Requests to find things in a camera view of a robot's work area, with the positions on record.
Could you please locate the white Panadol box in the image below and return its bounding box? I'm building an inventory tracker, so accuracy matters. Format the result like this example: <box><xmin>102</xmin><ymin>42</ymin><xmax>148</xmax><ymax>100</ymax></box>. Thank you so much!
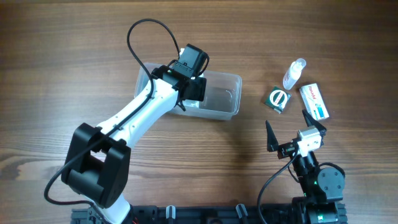
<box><xmin>299</xmin><ymin>83</ymin><xmax>330</xmax><ymax>121</ymax></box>

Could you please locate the green round-logo box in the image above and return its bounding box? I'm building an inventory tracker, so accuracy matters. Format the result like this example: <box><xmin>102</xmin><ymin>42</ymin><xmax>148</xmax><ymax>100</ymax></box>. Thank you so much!
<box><xmin>265</xmin><ymin>86</ymin><xmax>291</xmax><ymax>114</ymax></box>

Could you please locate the white medicine box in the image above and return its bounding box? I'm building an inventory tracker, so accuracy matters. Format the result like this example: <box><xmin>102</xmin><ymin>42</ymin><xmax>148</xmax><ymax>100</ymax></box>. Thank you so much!
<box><xmin>183</xmin><ymin>100</ymin><xmax>200</xmax><ymax>108</ymax></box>

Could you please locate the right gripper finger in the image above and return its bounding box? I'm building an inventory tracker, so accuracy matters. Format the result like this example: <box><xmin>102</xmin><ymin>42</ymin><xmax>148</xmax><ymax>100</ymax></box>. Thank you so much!
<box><xmin>266</xmin><ymin>120</ymin><xmax>279</xmax><ymax>152</ymax></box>
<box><xmin>302</xmin><ymin>110</ymin><xmax>327</xmax><ymax>136</ymax></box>

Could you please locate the clear plastic container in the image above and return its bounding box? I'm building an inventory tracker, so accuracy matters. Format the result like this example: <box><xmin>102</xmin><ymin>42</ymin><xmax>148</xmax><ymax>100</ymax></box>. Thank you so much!
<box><xmin>134</xmin><ymin>63</ymin><xmax>242</xmax><ymax>120</ymax></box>

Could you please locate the clear spray bottle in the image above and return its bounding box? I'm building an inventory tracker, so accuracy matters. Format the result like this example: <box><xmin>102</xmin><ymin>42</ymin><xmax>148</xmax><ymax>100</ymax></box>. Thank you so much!
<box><xmin>282</xmin><ymin>58</ymin><xmax>307</xmax><ymax>90</ymax></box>

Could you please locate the left black cable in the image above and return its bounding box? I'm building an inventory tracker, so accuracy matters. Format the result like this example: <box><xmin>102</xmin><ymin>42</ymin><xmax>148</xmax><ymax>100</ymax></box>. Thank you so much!
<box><xmin>43</xmin><ymin>18</ymin><xmax>182</xmax><ymax>206</ymax></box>

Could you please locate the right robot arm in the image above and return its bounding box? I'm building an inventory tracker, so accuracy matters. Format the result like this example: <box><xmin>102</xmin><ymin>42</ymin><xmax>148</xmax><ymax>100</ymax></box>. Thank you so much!
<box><xmin>257</xmin><ymin>110</ymin><xmax>348</xmax><ymax>224</ymax></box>

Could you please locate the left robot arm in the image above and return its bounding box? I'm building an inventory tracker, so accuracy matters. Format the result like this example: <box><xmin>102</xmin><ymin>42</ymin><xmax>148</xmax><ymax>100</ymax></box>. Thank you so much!
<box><xmin>60</xmin><ymin>44</ymin><xmax>210</xmax><ymax>223</ymax></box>

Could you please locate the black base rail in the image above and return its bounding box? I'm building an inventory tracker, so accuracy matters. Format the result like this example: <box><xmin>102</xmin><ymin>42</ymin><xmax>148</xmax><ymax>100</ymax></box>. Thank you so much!
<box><xmin>70</xmin><ymin>203</ymin><xmax>346</xmax><ymax>224</ymax></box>

